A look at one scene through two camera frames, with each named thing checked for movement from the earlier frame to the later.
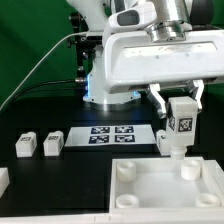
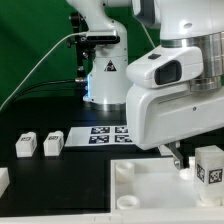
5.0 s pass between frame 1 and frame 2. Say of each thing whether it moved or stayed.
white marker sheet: stayed
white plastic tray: stayed
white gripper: moved
